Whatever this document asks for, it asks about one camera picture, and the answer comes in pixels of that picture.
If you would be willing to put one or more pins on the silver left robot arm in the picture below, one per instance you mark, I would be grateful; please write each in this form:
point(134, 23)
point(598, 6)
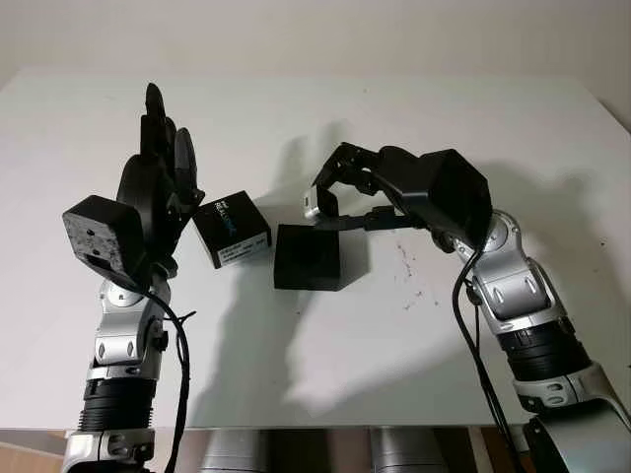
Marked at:
point(123, 340)

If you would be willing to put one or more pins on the silver robot leg cylinder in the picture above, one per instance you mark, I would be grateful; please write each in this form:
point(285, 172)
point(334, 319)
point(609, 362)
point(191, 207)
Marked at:
point(401, 453)

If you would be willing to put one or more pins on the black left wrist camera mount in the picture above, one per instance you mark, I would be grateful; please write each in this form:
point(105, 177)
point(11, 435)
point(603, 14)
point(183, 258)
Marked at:
point(98, 226)

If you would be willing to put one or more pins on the black printed box lid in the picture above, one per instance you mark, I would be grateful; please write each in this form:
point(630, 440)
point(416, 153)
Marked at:
point(227, 222)

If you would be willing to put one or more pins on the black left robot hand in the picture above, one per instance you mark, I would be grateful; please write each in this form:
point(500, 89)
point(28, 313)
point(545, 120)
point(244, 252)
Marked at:
point(143, 192)

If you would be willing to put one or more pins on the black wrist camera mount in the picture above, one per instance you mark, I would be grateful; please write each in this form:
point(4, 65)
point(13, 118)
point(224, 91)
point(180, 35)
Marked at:
point(458, 192)
point(98, 226)

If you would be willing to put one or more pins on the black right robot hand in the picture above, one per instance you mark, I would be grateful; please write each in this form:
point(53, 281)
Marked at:
point(404, 182)

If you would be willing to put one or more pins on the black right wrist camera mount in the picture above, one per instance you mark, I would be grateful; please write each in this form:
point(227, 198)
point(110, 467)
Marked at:
point(458, 192)

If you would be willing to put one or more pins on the black foam-lined box base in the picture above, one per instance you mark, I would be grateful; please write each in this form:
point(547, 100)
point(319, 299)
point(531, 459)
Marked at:
point(305, 261)

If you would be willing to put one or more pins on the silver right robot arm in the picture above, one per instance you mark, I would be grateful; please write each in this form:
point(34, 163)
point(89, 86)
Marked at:
point(512, 286)

